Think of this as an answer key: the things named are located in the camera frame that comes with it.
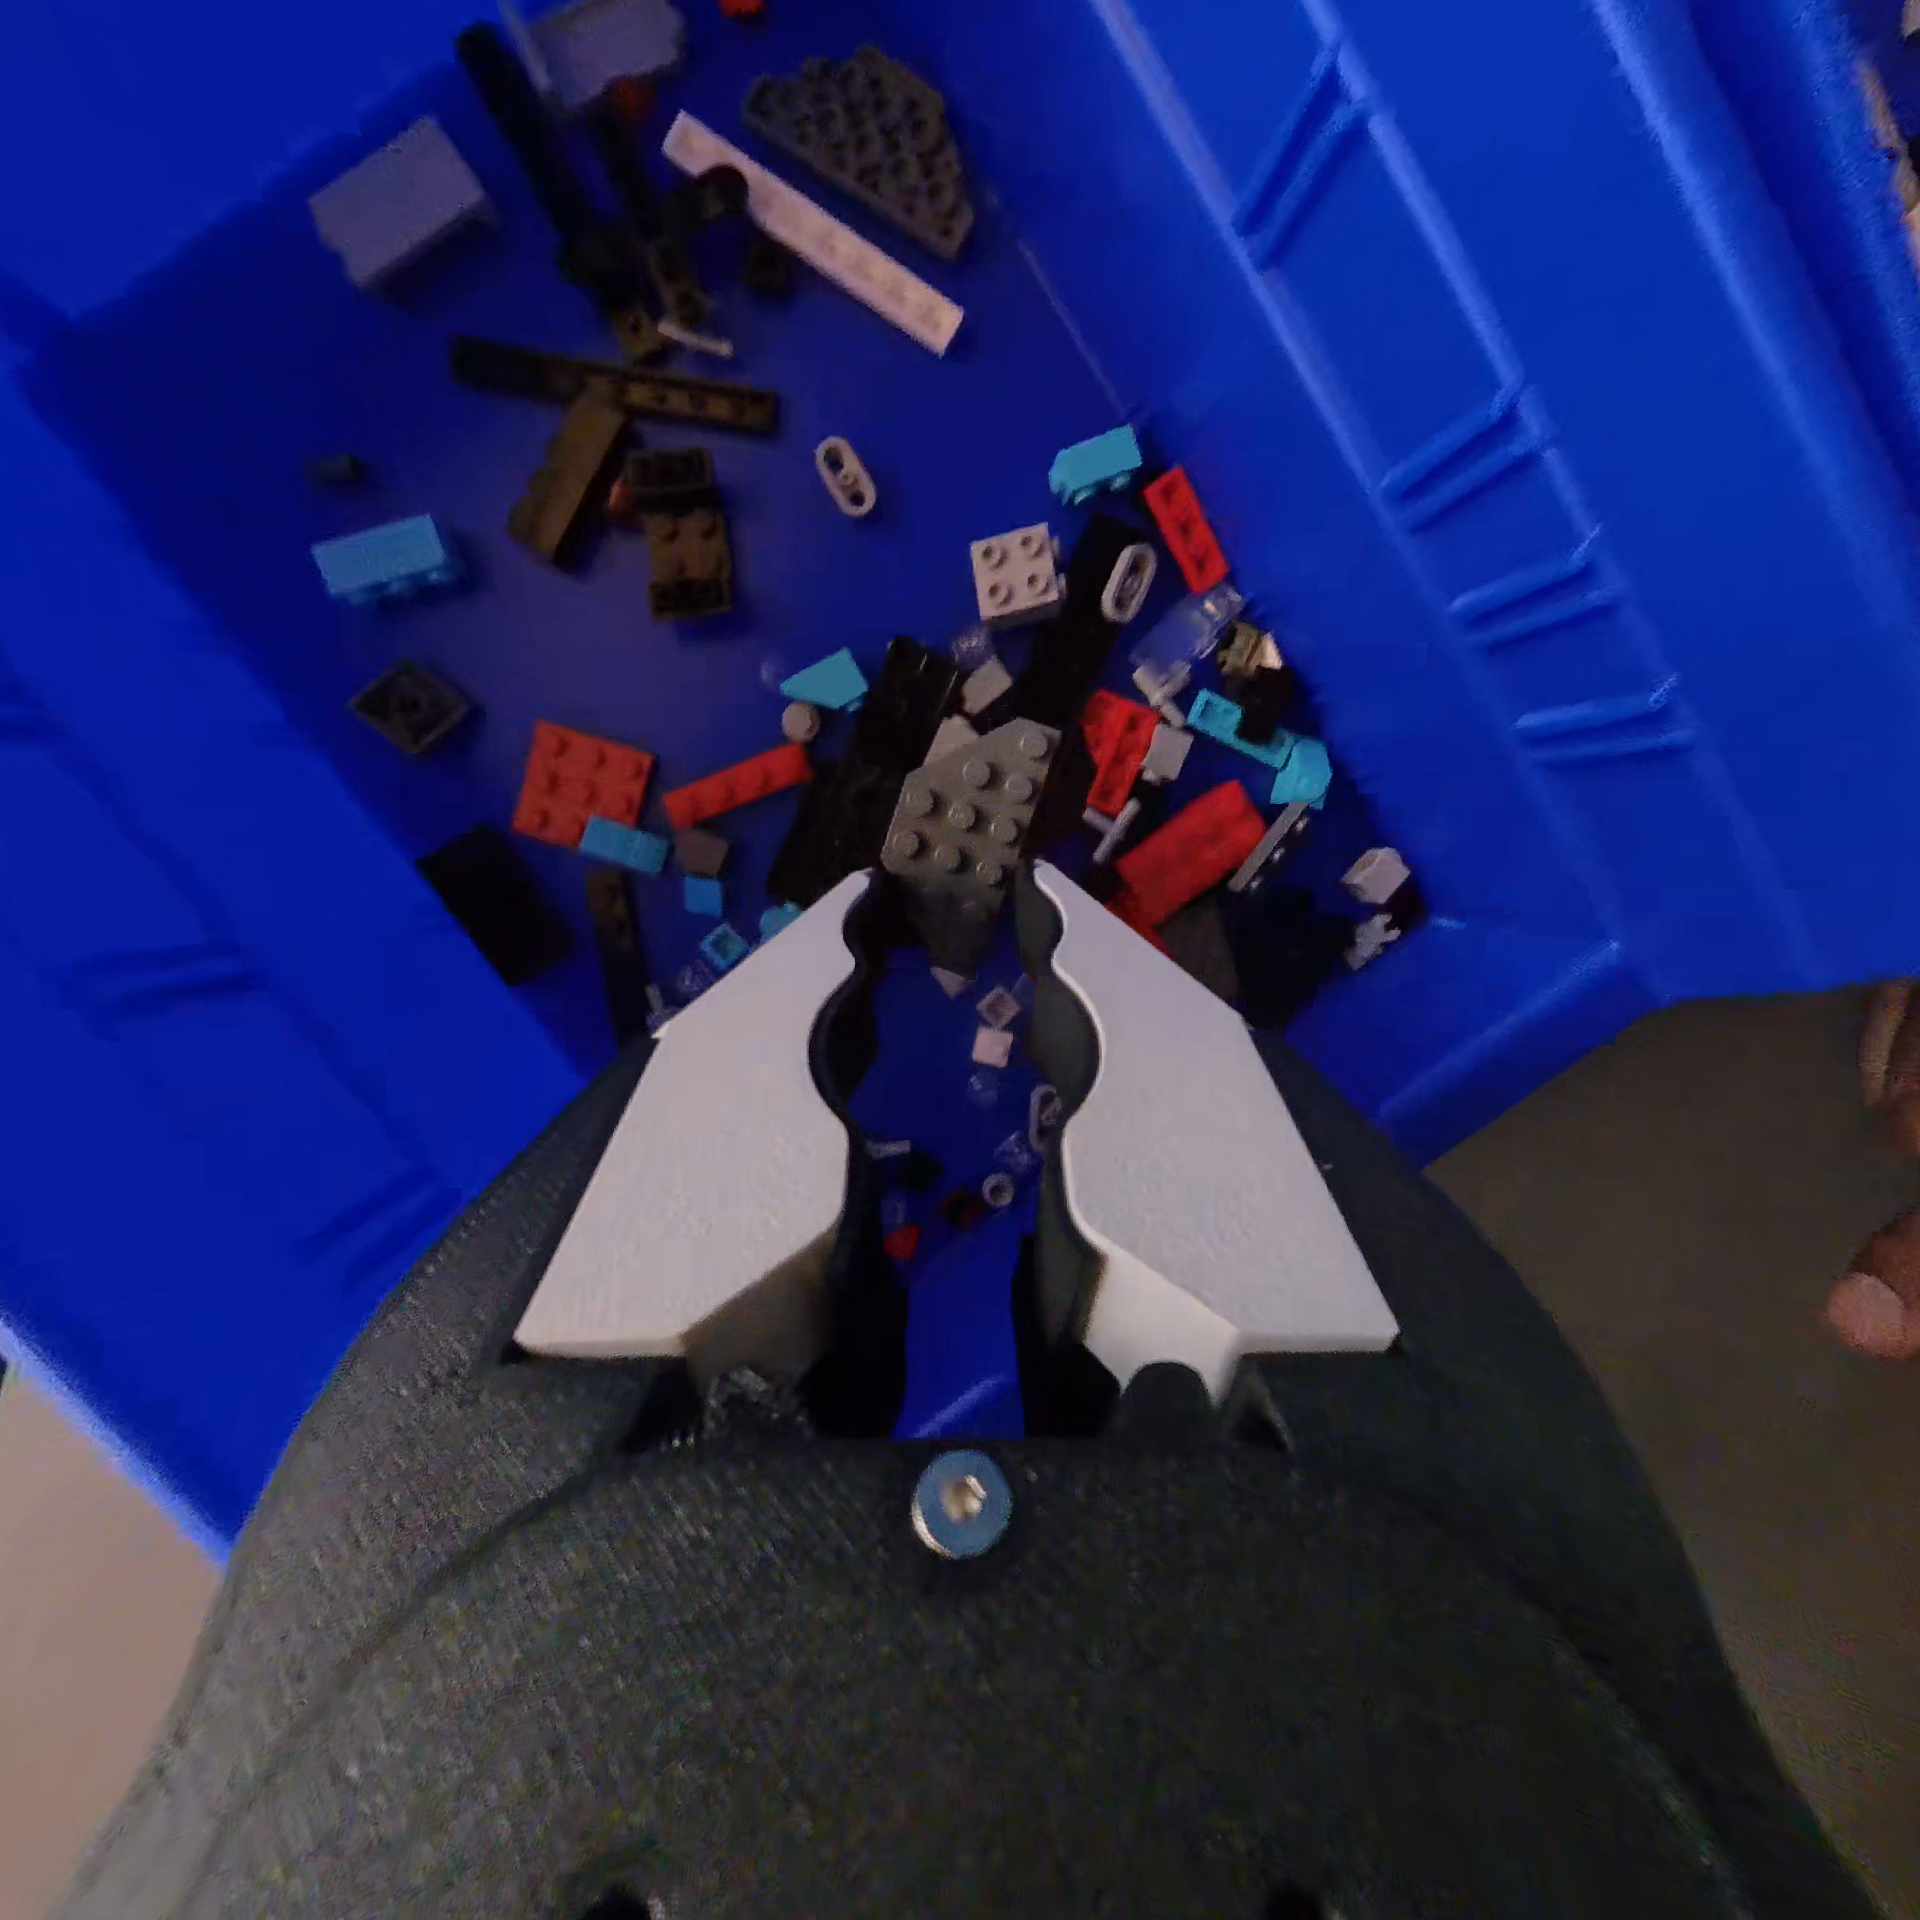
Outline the grey wedge brick plate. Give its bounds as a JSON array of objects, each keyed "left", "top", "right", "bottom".
[{"left": 881, "top": 717, "right": 1068, "bottom": 981}]

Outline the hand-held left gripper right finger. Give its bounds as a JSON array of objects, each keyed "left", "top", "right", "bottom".
[{"left": 1013, "top": 862, "right": 1401, "bottom": 1432}]

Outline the blue plastic bin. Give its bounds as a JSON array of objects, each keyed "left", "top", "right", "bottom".
[{"left": 0, "top": 0, "right": 1920, "bottom": 1567}]

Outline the pile of colourful toy bricks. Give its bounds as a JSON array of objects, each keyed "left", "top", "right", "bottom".
[{"left": 306, "top": 0, "right": 1423, "bottom": 1269}]

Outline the grey desk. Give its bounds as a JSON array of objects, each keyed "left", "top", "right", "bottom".
[{"left": 0, "top": 982, "right": 1920, "bottom": 1920}]

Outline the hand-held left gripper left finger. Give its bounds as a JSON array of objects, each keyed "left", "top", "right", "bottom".
[{"left": 511, "top": 866, "right": 904, "bottom": 1432}]

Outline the person's right hand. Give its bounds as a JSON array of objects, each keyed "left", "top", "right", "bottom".
[{"left": 1825, "top": 978, "right": 1920, "bottom": 1362}]

